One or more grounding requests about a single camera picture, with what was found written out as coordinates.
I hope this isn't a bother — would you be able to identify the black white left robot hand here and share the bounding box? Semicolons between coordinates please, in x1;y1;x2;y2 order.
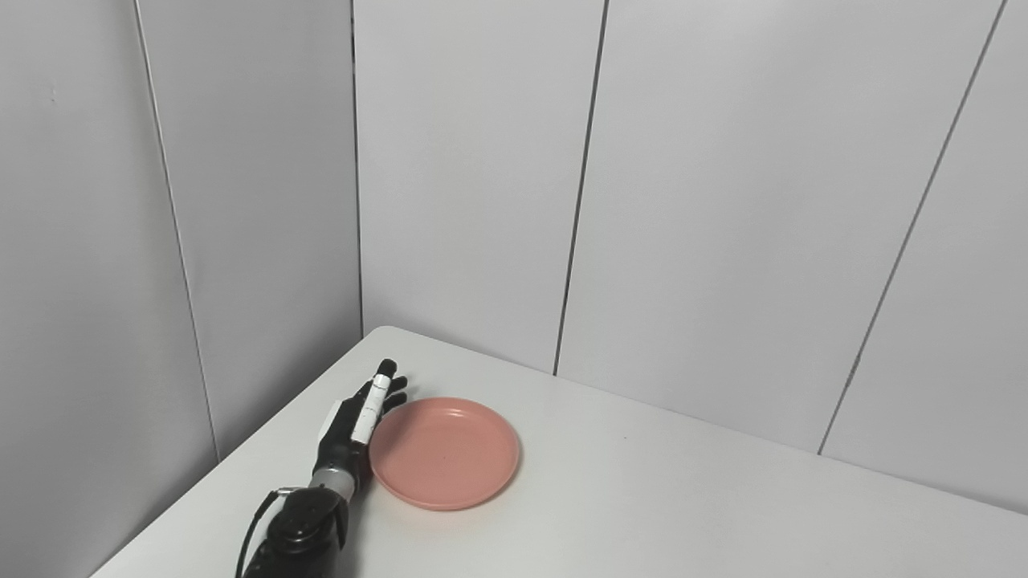
312;359;409;490

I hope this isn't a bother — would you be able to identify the pink round plate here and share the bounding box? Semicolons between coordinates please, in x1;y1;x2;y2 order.
369;397;521;511

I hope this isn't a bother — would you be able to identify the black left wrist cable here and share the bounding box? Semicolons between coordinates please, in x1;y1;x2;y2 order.
235;486;300;578

